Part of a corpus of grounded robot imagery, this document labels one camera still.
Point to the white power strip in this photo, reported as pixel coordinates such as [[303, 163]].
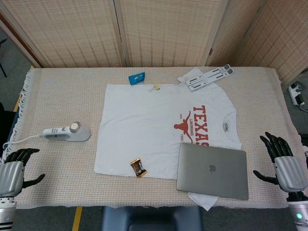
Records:
[[297, 93]]

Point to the white folding laptop stand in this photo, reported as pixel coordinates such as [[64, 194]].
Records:
[[207, 78]]

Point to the beige woven tablecloth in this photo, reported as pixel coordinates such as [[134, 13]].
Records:
[[60, 168]]

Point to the white Texas print T-shirt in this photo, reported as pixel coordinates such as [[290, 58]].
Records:
[[144, 120]]

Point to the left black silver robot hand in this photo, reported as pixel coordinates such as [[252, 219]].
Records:
[[9, 172]]

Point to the grey closed laptop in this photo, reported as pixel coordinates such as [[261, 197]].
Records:
[[213, 169]]

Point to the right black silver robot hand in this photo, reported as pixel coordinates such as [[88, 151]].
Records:
[[287, 166]]

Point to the yellow binder clip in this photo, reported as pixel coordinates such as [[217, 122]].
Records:
[[156, 87]]

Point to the blue plastic packet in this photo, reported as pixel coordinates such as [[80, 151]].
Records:
[[136, 78]]

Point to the beige wicker folding screen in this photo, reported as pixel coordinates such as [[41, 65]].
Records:
[[163, 31]]

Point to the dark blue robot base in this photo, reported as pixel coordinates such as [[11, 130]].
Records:
[[151, 219]]

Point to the brown gold snack packet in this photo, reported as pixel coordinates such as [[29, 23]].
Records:
[[138, 168]]

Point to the white steam iron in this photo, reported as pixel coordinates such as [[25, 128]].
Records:
[[72, 132]]

